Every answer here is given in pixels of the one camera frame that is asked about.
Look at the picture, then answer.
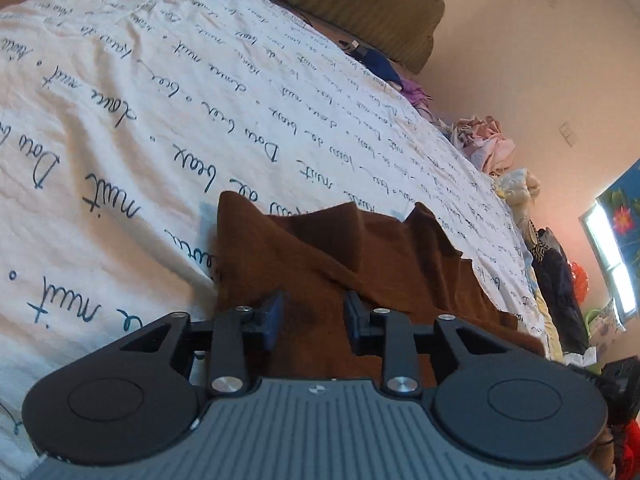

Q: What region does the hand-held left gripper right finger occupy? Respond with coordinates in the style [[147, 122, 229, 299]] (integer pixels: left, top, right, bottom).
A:
[[343, 291, 523, 400]]

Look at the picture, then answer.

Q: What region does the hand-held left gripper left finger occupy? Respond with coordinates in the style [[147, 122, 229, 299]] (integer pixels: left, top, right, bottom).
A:
[[120, 290, 287, 399]]

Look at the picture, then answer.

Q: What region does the brown garment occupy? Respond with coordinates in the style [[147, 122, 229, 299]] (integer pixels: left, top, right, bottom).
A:
[[215, 191, 546, 382]]

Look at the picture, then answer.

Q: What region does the dark clothes pile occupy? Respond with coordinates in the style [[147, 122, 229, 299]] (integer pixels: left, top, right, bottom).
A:
[[530, 227, 591, 356]]

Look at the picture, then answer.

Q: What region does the cream clothes pile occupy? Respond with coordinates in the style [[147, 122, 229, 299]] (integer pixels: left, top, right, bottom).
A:
[[492, 167, 542, 223]]

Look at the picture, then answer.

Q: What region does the pink clothes pile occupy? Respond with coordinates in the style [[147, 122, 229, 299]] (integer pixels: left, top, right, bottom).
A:
[[449, 115, 517, 176]]

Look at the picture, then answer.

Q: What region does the red cloth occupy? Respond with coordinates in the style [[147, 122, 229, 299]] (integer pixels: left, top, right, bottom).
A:
[[612, 421, 640, 480]]

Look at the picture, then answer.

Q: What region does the yellow cloth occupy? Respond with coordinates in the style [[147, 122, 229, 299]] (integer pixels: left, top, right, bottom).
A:
[[534, 290, 557, 358]]

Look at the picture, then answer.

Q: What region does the orange plastic bag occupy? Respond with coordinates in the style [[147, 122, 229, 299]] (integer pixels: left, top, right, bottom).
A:
[[569, 260, 592, 302]]

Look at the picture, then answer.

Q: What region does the window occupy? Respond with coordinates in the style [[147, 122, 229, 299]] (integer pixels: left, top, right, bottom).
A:
[[578, 201, 640, 319]]

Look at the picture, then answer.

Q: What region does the blue floral curtain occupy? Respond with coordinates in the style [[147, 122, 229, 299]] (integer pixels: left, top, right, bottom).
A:
[[596, 159, 640, 267]]

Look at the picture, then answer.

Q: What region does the white script-printed bedsheet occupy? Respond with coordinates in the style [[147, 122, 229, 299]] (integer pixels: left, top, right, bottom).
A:
[[0, 0, 547, 467]]

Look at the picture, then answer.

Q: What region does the purple cloth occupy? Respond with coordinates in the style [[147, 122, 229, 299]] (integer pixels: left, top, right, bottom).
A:
[[402, 77, 437, 121]]

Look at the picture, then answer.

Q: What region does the dark blue cloth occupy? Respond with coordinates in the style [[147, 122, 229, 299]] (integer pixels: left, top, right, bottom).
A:
[[364, 52, 403, 86]]

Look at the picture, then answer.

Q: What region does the olive green padded headboard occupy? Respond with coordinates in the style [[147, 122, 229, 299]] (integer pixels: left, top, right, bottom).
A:
[[165, 0, 454, 74]]

